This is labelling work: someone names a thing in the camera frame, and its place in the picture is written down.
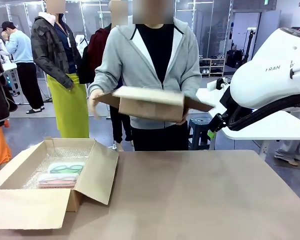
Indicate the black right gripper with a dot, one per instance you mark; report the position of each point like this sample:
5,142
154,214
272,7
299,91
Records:
217,122

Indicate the plain cardboard box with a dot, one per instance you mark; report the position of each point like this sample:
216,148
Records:
150,107

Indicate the green glasses case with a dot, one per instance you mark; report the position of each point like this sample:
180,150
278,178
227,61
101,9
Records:
66,168

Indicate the pink glasses case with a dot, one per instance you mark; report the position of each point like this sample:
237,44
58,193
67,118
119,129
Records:
57,180

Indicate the cardboard box bubble lined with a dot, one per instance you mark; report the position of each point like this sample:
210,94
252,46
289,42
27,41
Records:
27,210

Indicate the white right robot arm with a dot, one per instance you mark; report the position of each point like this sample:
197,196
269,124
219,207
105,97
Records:
265,82

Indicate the person's right forearm grey sleeve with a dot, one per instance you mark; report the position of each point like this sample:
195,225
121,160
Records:
105,80

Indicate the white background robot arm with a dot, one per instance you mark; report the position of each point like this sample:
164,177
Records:
80,43

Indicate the person's left forearm grey sleeve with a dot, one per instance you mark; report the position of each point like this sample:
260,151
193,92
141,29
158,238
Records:
193,85

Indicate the person's left hand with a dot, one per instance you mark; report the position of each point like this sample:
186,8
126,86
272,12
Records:
183,120

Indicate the person's right hand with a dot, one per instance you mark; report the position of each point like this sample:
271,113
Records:
92,105

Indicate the blue plastic stool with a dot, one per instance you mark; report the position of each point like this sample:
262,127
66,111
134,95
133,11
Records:
198,132

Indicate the wooden shoe shelf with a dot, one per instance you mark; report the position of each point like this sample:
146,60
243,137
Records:
211,67

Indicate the black bags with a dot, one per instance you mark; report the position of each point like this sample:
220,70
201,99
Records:
235,58

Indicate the person in grey hoodie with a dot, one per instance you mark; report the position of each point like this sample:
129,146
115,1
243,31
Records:
152,62

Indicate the black tripod stand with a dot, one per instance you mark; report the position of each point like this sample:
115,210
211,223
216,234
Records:
250,45

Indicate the grey door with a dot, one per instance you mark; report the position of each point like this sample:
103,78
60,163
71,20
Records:
263,30

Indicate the mannequin dark jacket yellow skirt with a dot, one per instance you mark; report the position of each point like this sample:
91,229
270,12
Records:
70,110

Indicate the mannequin dark red top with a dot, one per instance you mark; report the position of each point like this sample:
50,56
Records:
95,50

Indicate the clear bubble wrap sheet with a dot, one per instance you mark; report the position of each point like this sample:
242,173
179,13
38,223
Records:
65,155

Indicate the man in light blue shirt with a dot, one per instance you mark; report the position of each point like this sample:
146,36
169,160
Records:
22,50

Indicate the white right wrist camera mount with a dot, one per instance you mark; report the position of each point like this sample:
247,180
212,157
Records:
216,83

